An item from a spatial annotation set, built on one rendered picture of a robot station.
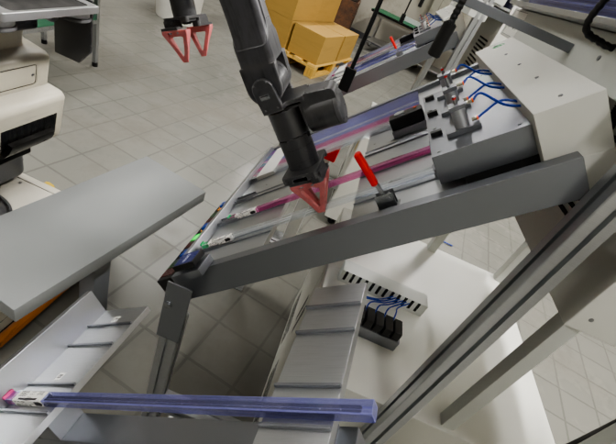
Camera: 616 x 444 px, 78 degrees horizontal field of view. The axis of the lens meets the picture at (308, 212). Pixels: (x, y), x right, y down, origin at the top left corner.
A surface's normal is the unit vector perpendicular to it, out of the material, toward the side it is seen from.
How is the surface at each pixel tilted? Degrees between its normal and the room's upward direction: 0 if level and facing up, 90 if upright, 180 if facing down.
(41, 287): 0
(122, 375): 0
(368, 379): 0
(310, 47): 90
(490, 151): 90
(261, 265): 90
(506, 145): 90
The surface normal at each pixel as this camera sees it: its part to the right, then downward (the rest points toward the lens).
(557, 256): -0.21, 0.51
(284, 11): -0.46, 0.38
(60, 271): 0.35, -0.76
